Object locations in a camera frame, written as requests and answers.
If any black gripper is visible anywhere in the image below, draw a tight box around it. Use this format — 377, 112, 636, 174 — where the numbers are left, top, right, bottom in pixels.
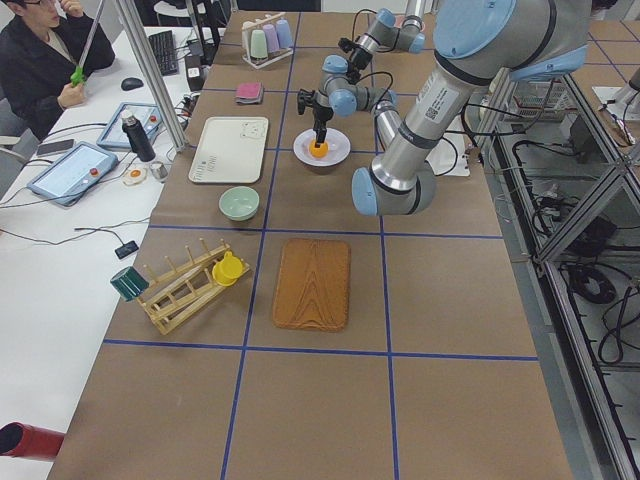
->
311, 90, 334, 148
347, 42, 373, 75

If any orange fruit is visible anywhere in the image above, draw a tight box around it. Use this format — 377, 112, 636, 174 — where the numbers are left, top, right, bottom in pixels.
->
309, 141, 329, 159

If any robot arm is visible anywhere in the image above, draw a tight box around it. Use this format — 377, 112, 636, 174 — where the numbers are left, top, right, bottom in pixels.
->
339, 0, 438, 76
298, 0, 592, 216

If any cream bear tray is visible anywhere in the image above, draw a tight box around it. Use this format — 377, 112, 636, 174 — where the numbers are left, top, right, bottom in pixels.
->
188, 116, 269, 184

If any wooden tray board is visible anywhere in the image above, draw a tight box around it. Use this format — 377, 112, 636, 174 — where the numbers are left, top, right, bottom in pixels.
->
272, 238, 351, 332

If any white round plate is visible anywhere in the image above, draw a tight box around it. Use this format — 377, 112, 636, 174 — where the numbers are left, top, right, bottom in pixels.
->
293, 128, 351, 167

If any pink and grey cloth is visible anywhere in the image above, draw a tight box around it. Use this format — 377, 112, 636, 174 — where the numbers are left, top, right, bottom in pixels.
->
235, 82, 264, 105

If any blue tumbler cup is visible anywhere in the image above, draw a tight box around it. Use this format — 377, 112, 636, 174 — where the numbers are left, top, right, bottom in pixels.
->
275, 18, 293, 50

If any purple tumbler cup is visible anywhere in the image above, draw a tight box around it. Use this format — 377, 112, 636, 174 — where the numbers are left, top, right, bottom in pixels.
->
262, 23, 280, 55

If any green tumbler cup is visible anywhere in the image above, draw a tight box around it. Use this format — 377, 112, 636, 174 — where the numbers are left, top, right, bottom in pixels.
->
250, 29, 268, 62

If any mint green bowl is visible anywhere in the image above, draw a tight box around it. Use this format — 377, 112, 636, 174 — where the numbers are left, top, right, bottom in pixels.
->
218, 186, 260, 221

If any small metal cup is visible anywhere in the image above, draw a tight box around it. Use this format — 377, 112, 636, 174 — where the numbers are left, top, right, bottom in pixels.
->
149, 161, 168, 182

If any yellow plastic cup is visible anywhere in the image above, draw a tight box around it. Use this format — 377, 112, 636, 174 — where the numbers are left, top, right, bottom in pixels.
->
212, 250, 244, 287

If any black keyboard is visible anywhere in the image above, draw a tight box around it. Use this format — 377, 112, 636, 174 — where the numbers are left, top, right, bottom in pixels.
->
148, 30, 179, 76

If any black water bottle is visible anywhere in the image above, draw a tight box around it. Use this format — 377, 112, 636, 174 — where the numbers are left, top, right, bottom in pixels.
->
120, 109, 156, 162

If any fried egg toy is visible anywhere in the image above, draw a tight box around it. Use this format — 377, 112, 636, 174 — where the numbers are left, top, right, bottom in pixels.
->
122, 167, 148, 186

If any black computer mouse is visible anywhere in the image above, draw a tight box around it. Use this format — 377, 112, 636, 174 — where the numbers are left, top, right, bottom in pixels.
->
120, 77, 144, 92

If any teach pendant tablet far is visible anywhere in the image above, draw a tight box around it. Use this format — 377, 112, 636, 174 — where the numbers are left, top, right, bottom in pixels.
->
96, 102, 163, 151

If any teach pendant tablet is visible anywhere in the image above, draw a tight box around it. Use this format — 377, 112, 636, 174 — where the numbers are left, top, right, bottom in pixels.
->
96, 102, 163, 151
27, 142, 119, 206

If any wooden dish rack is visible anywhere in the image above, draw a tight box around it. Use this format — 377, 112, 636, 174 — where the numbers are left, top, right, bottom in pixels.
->
135, 238, 250, 335

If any small black device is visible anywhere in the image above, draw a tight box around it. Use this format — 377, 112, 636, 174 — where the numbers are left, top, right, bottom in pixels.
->
114, 241, 139, 260

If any dark green mug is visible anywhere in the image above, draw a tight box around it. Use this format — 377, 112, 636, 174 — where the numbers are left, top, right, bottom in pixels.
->
110, 266, 149, 301

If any teach pendant tablet near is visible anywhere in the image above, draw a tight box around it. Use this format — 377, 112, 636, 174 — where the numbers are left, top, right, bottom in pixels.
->
27, 142, 119, 206

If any smartphone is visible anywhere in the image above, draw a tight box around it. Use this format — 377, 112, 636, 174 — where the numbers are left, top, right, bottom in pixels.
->
36, 139, 75, 157

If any seated person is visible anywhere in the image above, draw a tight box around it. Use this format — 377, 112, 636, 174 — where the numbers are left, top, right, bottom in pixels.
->
1, 1, 115, 140

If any red cylinder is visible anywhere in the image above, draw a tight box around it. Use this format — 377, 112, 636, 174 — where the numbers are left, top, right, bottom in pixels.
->
1, 422, 65, 461

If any white wire cup rack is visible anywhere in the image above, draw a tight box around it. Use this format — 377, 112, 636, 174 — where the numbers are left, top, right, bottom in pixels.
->
241, 12, 294, 69

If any aluminium frame post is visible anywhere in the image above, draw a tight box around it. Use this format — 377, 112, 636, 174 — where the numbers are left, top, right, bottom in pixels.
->
114, 0, 188, 153

